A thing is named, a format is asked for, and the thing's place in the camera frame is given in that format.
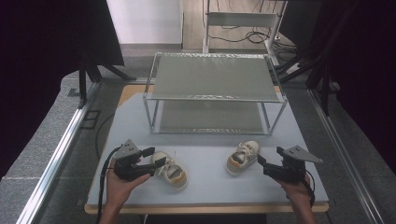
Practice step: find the black floor bracket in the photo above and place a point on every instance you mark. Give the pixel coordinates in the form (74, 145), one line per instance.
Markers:
(90, 119)

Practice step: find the person's right hand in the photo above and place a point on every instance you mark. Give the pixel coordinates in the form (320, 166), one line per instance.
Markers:
(299, 194)

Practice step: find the person's left hand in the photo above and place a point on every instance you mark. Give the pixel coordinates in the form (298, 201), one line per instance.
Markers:
(118, 191)

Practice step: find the dark curtain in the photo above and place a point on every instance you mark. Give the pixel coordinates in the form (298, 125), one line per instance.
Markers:
(367, 68)
(40, 62)

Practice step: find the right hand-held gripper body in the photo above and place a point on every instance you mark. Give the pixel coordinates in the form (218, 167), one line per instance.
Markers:
(292, 169)

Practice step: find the aluminium rail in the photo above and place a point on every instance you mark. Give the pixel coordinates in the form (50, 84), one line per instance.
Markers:
(345, 155)
(59, 155)

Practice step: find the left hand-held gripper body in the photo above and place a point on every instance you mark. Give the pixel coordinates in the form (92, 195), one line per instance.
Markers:
(126, 151)

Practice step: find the small beige child's shoe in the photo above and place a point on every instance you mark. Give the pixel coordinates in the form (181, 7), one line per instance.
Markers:
(241, 158)
(174, 174)

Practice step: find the white metal stand frame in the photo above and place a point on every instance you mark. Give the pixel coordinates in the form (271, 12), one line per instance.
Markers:
(239, 19)

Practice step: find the two-tier metal shoe rack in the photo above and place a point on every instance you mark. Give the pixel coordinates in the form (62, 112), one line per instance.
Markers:
(214, 77)

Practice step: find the black tripod stand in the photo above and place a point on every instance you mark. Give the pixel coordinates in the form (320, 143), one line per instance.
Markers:
(90, 73)
(323, 77)

